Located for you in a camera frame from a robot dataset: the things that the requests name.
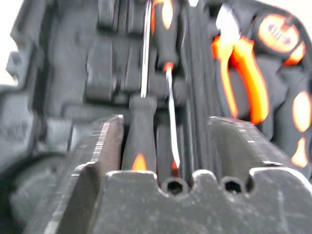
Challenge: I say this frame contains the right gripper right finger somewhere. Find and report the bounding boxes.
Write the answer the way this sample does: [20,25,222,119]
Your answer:
[209,116,281,176]

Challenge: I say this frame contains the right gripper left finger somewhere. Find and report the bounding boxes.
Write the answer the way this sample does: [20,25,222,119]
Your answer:
[45,114,125,234]

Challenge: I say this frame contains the black plastic tool case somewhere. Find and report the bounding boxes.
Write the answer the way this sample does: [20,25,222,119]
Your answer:
[0,0,312,234]

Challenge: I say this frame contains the orange black tape measure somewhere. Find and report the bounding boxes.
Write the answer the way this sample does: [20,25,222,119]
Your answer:
[252,12,307,67]

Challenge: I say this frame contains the pliers with orange handles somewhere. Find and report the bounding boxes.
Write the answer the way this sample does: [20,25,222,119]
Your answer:
[211,4,270,125]

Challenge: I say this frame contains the screwdriver with black orange handle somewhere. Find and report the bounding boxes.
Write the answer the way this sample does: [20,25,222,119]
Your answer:
[150,0,181,177]

